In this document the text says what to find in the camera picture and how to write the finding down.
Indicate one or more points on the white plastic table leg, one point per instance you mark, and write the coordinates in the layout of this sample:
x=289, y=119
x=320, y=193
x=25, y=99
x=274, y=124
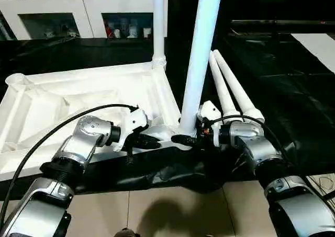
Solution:
x=222, y=90
x=240, y=90
x=158, y=25
x=201, y=51

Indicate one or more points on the white plastic table top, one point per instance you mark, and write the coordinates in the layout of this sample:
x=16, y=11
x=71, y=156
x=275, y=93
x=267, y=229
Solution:
x=78, y=90

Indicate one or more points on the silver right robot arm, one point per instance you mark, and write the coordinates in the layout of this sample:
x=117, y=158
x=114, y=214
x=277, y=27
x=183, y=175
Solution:
x=261, y=145

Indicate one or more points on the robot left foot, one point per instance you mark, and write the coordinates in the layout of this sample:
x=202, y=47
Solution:
x=127, y=233

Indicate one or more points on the black mat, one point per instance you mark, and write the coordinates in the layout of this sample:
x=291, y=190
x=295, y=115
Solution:
x=288, y=103

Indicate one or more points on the red white small bottle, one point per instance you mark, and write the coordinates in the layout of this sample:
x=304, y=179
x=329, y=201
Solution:
x=107, y=29

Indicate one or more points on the black case with gold label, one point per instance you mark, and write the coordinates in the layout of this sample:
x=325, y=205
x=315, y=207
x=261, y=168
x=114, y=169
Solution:
x=183, y=17

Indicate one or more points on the black long bar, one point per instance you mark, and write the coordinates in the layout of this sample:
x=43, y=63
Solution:
x=288, y=22

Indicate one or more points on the white flat sheet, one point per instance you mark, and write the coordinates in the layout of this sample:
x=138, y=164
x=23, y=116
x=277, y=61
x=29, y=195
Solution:
x=316, y=48

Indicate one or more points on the white cabinet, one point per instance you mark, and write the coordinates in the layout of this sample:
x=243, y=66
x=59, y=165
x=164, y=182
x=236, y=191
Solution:
x=52, y=4

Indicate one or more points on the grey curtain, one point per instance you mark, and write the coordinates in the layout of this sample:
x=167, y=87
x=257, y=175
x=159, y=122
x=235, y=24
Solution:
x=5, y=27

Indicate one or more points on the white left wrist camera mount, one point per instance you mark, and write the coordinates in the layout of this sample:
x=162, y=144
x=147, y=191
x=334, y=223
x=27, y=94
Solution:
x=133, y=119

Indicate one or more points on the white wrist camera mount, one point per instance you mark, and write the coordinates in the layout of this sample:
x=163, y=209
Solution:
x=133, y=119
x=209, y=111

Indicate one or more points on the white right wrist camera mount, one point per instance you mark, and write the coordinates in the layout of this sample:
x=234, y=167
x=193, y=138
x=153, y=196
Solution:
x=209, y=111

